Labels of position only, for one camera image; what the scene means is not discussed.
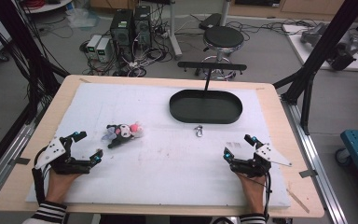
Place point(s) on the grey robot parts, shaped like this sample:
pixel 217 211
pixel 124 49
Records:
pixel 341 46

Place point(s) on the aluminium rail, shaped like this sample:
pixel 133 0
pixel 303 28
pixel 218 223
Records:
pixel 317 155
pixel 9 158

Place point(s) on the grey tape strip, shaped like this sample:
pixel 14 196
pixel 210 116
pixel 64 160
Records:
pixel 20 160
pixel 308 173

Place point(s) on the person's left hand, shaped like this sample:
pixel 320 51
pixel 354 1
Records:
pixel 59 186

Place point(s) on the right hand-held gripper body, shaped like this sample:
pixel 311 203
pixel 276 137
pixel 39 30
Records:
pixel 265 154

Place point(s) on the light wooden table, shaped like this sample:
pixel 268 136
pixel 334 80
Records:
pixel 276 118

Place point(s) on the black round stool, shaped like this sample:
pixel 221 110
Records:
pixel 223 38

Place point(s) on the white foam mat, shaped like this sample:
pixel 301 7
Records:
pixel 155 174

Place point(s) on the black oval tray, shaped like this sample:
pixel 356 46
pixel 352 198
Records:
pixel 205 109

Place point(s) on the white bench power supply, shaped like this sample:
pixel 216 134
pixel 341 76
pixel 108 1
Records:
pixel 93 46
pixel 103 49

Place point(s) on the thin wooden stick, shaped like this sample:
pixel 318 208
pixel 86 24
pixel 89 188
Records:
pixel 298 201

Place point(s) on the black computer tower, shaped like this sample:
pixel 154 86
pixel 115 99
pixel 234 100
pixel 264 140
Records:
pixel 143 28
pixel 121 31

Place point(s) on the black metal frame post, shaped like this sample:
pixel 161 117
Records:
pixel 18 37
pixel 326 46

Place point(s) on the grey stand leg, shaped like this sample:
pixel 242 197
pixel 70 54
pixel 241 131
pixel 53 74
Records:
pixel 174 34

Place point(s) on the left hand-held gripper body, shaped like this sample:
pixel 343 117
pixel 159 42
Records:
pixel 56 152

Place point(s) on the clear plastic bag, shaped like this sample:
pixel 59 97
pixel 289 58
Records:
pixel 82 18

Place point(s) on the black flat floor device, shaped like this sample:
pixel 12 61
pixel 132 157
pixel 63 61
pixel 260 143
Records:
pixel 210 21

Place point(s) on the white floor board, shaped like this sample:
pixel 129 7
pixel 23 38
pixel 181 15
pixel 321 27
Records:
pixel 310 53

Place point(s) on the small silver carabiner clip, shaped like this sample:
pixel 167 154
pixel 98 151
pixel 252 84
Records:
pixel 199 130

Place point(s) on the person's right hand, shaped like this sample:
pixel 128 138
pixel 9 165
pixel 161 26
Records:
pixel 254 193

